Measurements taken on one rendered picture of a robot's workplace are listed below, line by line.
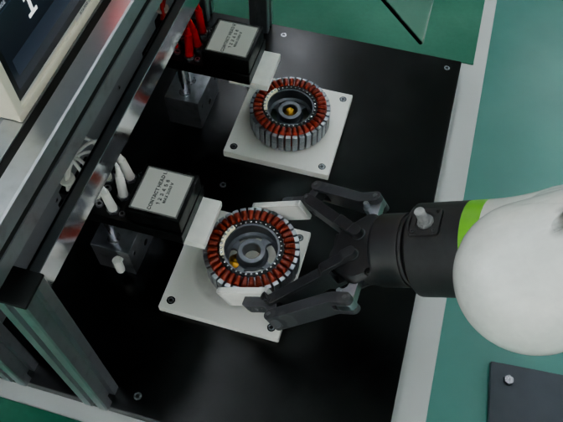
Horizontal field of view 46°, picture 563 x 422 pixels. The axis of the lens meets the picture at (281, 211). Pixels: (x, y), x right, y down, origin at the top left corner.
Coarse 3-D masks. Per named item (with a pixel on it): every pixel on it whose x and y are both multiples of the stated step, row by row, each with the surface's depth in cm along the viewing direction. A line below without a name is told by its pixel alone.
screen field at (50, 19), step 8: (56, 0) 52; (64, 0) 53; (56, 8) 52; (64, 8) 53; (48, 16) 52; (56, 16) 53; (40, 24) 51; (48, 24) 52; (32, 32) 50; (40, 32) 51; (48, 32) 52; (32, 40) 50; (40, 40) 51; (24, 48) 49; (32, 48) 50; (16, 56) 49; (24, 56) 50; (32, 56) 51; (16, 64) 49; (24, 64) 50
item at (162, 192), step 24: (144, 168) 73; (168, 168) 73; (144, 192) 71; (168, 192) 71; (192, 192) 71; (96, 216) 73; (120, 216) 72; (144, 216) 70; (168, 216) 70; (192, 216) 73; (216, 216) 75; (192, 240) 73
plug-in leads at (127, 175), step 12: (84, 144) 68; (120, 156) 71; (120, 168) 70; (72, 180) 71; (108, 180) 74; (120, 180) 71; (132, 180) 74; (60, 192) 72; (108, 192) 69; (120, 192) 72; (108, 204) 71
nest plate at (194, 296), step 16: (304, 240) 84; (192, 256) 83; (256, 256) 83; (272, 256) 83; (304, 256) 84; (176, 272) 82; (192, 272) 82; (176, 288) 81; (192, 288) 81; (208, 288) 81; (160, 304) 79; (176, 304) 79; (192, 304) 79; (208, 304) 79; (224, 304) 79; (208, 320) 78; (224, 320) 78; (240, 320) 78; (256, 320) 78; (256, 336) 78; (272, 336) 77
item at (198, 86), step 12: (192, 84) 92; (204, 84) 93; (216, 84) 97; (168, 96) 91; (180, 96) 91; (192, 96) 91; (204, 96) 93; (168, 108) 93; (180, 108) 93; (192, 108) 92; (204, 108) 94; (180, 120) 95; (192, 120) 94; (204, 120) 95
